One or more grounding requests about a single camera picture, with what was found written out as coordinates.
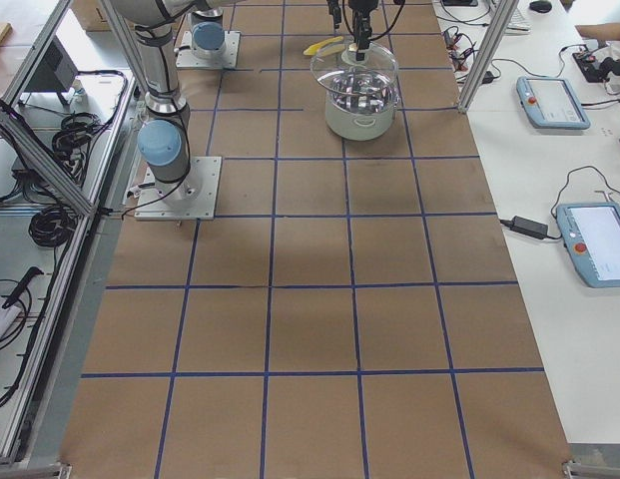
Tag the brown paper table mat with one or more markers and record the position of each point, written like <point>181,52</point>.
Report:
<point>350,312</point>

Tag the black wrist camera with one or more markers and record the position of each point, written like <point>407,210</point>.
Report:
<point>334,12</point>

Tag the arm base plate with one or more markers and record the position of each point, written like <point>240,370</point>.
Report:
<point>195,197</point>
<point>190,56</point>

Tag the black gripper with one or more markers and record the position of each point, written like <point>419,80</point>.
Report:
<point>360,12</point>

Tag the blue teach pendant far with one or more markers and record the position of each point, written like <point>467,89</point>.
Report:
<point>551,104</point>

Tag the blue teach pendant near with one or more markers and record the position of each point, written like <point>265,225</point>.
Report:
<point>591,235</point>

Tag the aluminium frame post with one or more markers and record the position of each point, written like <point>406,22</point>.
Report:
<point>486,51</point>

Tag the yellow corn cob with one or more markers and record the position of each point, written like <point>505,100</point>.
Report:
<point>315,47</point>

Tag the black power adapter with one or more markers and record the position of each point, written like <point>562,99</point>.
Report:
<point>530,228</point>

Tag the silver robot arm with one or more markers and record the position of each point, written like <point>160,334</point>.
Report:
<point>207,31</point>
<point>164,141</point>

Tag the glass pot lid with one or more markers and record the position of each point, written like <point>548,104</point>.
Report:
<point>343,70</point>

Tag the blue teach pendant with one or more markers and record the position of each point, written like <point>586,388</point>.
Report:
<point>591,235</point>
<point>551,104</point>

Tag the pale green cooking pot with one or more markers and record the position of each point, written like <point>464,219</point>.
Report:
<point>360,106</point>

